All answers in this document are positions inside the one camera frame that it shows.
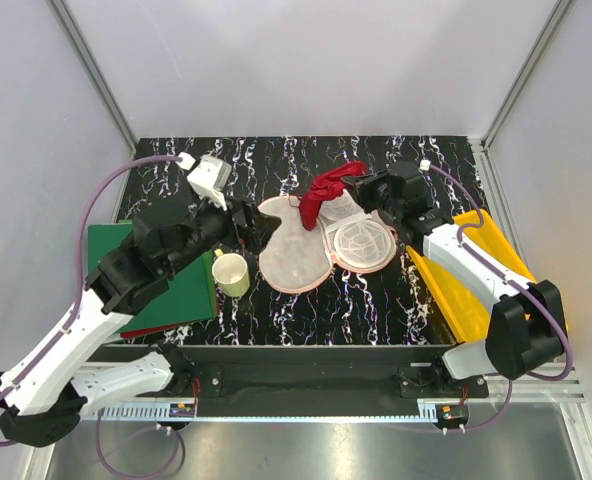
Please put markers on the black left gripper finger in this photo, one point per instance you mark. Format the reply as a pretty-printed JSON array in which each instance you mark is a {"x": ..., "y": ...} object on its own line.
[
  {"x": 243, "y": 216},
  {"x": 260, "y": 229}
]

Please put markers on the red folder under binder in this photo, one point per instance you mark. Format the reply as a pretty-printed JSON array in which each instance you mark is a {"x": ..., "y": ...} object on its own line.
[{"x": 171, "y": 312}]

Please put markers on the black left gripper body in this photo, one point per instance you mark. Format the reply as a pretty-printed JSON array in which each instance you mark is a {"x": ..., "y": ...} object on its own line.
[{"x": 214, "y": 224}]

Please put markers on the green binder folder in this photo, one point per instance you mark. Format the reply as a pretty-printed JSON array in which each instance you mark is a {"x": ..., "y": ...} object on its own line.
[{"x": 194, "y": 281}]

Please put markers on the aluminium rail frame front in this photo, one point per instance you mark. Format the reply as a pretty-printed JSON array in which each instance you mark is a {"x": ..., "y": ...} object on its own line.
[{"x": 537, "y": 430}]

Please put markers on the pink floral mesh laundry bag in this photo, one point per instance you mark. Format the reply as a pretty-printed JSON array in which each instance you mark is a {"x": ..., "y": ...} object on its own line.
[{"x": 297, "y": 260}]

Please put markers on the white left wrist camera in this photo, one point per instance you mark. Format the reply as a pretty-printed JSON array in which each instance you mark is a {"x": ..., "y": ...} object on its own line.
[{"x": 209, "y": 178}]

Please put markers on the cream ceramic mug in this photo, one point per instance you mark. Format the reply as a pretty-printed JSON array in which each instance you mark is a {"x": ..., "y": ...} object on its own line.
[{"x": 230, "y": 272}]

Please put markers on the red lace bra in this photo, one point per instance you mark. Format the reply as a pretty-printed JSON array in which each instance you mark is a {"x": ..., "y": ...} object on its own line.
[{"x": 326, "y": 187}]

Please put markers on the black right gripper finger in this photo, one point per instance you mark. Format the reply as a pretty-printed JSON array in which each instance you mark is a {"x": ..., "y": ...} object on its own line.
[
  {"x": 367, "y": 197},
  {"x": 371, "y": 180}
]

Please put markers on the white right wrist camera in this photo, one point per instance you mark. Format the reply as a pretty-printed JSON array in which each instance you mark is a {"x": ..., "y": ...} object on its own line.
[{"x": 424, "y": 165}]

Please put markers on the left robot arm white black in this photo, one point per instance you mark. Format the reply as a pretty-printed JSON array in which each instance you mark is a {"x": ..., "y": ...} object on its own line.
[{"x": 44, "y": 397}]

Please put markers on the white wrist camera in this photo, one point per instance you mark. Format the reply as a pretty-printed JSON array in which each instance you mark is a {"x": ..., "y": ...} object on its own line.
[
  {"x": 424, "y": 165},
  {"x": 209, "y": 178}
]

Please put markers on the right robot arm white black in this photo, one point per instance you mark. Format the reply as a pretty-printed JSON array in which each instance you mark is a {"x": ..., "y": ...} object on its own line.
[{"x": 527, "y": 326}]

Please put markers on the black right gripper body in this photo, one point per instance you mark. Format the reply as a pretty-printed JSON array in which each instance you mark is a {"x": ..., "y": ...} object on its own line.
[{"x": 389, "y": 207}]

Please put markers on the yellow plastic tray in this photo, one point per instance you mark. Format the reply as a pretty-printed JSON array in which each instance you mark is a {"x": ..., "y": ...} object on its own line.
[{"x": 466, "y": 316}]

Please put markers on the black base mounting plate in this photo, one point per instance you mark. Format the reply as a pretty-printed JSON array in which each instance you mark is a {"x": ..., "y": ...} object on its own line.
[{"x": 395, "y": 384}]

